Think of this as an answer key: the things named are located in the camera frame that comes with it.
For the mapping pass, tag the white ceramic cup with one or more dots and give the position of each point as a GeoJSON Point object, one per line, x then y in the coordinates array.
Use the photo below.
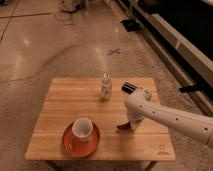
{"type": "Point", "coordinates": [82, 128]}

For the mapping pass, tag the orange round plate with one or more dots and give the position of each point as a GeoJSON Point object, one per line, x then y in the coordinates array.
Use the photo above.
{"type": "Point", "coordinates": [77, 148]}

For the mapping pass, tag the wooden folding table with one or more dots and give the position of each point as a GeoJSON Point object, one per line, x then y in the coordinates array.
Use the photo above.
{"type": "Point", "coordinates": [71, 98]}

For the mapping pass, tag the black floor box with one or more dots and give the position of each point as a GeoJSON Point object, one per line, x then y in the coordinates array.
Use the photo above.
{"type": "Point", "coordinates": [130, 25]}

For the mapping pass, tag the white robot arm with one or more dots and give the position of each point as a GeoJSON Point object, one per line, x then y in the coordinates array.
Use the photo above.
{"type": "Point", "coordinates": [195, 126]}

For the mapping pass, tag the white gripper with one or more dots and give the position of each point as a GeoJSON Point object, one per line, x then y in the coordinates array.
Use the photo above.
{"type": "Point", "coordinates": [134, 120]}

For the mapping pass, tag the clear plastic bottle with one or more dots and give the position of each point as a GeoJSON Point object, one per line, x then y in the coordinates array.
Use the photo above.
{"type": "Point", "coordinates": [106, 88]}

